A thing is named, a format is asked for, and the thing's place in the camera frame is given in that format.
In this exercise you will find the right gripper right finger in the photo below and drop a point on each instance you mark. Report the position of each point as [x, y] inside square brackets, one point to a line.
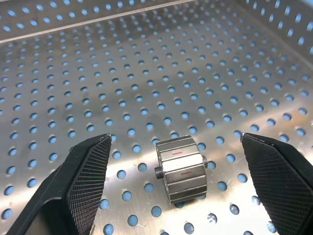
[281, 186]

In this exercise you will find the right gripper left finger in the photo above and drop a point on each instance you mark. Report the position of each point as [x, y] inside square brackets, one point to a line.
[80, 186]

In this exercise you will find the metal nut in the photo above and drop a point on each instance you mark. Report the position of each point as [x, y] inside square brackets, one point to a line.
[182, 166]

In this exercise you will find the perforated metal tray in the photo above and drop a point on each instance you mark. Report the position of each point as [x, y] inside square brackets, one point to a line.
[127, 159]

